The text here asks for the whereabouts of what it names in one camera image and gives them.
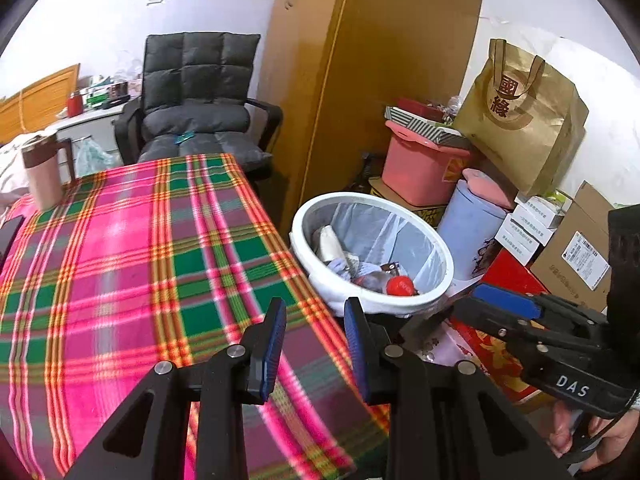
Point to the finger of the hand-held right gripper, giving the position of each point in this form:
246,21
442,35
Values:
500,322
505,296

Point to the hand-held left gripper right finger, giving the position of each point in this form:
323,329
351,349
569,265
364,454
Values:
362,355

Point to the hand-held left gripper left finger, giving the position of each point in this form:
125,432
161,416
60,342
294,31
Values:
265,355

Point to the clear plastic cup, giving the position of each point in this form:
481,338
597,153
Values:
370,281

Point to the red plastic cap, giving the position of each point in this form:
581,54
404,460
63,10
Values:
400,286

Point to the white rimmed trash bin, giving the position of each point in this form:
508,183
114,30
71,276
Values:
400,230

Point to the person's right hand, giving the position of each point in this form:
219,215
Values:
562,430

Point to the red gold gift box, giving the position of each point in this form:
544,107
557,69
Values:
495,366

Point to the white printed box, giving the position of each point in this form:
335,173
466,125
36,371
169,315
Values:
515,250
542,212
525,227

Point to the pale blue bucket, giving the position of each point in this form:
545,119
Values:
465,230

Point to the brown cardboard box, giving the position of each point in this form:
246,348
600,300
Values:
560,240

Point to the pink lid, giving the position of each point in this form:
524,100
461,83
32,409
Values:
487,187

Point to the pink green plaid tablecloth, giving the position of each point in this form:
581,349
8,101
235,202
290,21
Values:
150,270

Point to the pink plastic bucket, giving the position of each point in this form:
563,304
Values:
415,170

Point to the gold paper shopping bag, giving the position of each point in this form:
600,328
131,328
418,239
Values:
520,120

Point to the striped paper box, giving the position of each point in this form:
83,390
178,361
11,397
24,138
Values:
425,127

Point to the teal card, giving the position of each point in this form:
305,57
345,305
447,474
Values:
183,137

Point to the clear plastic bag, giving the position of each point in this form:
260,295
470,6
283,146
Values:
92,157

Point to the tall wooden wardrobe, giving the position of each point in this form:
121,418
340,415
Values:
375,60

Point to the black smartphone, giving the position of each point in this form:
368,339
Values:
10,240

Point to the pink jug with brown lid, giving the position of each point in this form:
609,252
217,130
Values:
42,180

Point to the white nightstand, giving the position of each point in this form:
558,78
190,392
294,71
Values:
90,120

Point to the dark grey padded chair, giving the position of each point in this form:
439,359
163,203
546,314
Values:
200,65

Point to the dark jar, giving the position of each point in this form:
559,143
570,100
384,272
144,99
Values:
120,90

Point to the green white box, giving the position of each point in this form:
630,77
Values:
97,97

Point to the red cup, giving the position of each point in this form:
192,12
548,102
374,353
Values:
75,105

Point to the white bedding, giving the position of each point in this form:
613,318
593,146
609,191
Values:
10,170

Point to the wooden bed headboard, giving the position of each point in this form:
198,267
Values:
45,97

